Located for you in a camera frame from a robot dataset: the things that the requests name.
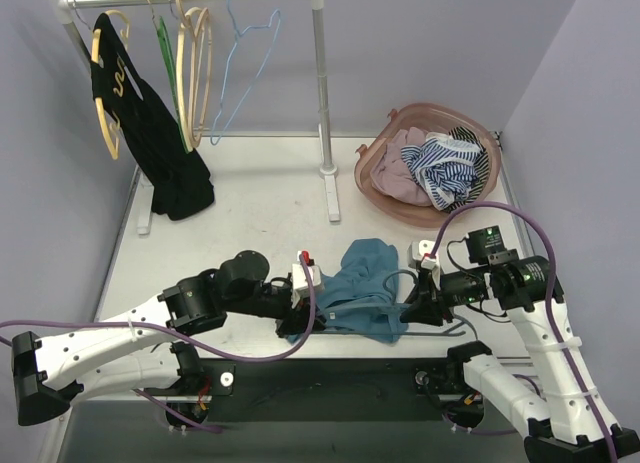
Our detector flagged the teal plastic hanger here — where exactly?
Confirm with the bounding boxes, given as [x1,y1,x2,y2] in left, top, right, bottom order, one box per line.
[317,269,478,344]

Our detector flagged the teal tank top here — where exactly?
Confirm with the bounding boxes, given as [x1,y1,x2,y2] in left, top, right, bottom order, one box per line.
[316,238,399,314]

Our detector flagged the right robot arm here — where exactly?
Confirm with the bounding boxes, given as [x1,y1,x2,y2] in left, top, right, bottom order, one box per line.
[400,226,639,462]

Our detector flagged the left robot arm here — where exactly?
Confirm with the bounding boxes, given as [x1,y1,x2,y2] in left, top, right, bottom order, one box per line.
[10,250,323,427]

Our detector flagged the cream wooden hanger with garment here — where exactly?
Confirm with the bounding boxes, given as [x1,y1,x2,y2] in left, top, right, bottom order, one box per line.
[91,9,130,160]

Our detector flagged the beige wooden hanger front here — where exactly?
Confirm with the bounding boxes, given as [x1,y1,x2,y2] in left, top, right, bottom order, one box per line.
[175,7,201,153]

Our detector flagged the green thin hanger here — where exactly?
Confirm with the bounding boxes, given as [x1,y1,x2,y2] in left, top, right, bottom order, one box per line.
[148,2,193,154]

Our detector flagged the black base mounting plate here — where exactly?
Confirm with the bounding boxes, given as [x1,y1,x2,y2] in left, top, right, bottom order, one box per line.
[164,357,506,427]

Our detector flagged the pale pink garment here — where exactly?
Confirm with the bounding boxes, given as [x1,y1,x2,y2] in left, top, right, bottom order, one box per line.
[370,127,432,207]

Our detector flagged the blue white striped garment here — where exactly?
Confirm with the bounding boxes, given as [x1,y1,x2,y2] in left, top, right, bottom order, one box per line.
[401,132,483,211]

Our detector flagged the black white striped garment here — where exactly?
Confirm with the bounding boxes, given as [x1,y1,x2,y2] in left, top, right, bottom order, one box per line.
[442,125,491,217]

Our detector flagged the black hanging garment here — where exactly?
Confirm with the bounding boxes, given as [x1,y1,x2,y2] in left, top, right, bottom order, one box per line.
[91,13,215,221]

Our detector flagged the pink plastic laundry basket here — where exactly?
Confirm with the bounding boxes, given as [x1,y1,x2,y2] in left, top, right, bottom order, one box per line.
[354,103,501,229]

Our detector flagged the white clothes rack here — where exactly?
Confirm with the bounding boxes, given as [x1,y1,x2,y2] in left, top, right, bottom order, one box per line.
[47,0,341,224]

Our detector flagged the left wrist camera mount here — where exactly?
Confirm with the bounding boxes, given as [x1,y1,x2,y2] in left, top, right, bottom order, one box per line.
[291,250,324,308]

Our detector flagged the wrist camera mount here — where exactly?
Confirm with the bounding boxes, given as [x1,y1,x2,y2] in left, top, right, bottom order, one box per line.
[291,250,324,308]
[407,240,442,288]

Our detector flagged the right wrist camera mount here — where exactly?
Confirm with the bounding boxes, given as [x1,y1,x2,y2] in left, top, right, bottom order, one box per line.
[407,240,442,288]

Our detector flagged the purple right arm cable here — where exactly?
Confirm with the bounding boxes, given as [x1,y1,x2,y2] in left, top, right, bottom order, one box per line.
[429,201,619,463]

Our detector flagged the light blue wire hanger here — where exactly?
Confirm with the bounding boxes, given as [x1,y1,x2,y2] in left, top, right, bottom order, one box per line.
[209,0,282,146]

